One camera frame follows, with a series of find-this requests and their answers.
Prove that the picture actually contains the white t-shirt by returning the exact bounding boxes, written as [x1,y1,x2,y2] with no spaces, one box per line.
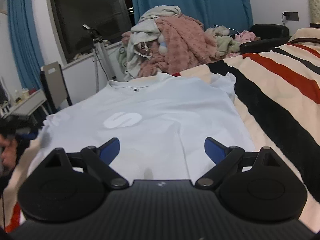
[29,73,255,181]

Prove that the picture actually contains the grey folding chair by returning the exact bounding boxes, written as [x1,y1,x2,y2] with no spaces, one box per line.
[40,62,73,113]

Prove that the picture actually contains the person left hand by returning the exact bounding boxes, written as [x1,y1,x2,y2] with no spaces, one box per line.
[1,135,18,177]

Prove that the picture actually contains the white desk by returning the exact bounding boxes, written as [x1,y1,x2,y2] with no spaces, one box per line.
[1,89,49,118]

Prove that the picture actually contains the grey white hoodie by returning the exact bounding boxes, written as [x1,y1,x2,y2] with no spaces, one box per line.
[117,5,182,81]

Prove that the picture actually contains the light green garment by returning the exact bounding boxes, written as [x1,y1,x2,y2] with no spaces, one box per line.
[205,25,240,57]

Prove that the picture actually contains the pink fluffy blanket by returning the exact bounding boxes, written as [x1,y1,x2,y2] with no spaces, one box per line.
[138,15,220,77]

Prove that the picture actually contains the small pink garment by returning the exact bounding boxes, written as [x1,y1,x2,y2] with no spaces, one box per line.
[235,30,256,44]

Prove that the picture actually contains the black armchair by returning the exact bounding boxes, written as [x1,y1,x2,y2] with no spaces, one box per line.
[240,24,291,54]

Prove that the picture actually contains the dark window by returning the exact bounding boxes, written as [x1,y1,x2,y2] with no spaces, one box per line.
[50,0,135,62]

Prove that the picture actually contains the left blue curtain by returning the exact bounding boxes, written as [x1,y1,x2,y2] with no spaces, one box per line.
[7,0,44,89]

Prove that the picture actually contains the quilted cream headboard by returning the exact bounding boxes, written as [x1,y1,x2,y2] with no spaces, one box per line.
[308,0,320,24]

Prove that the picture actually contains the camera tripod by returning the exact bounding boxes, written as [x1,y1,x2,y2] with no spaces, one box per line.
[82,24,116,92]

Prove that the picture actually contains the black wall socket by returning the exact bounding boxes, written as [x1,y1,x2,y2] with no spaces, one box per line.
[283,11,299,22]

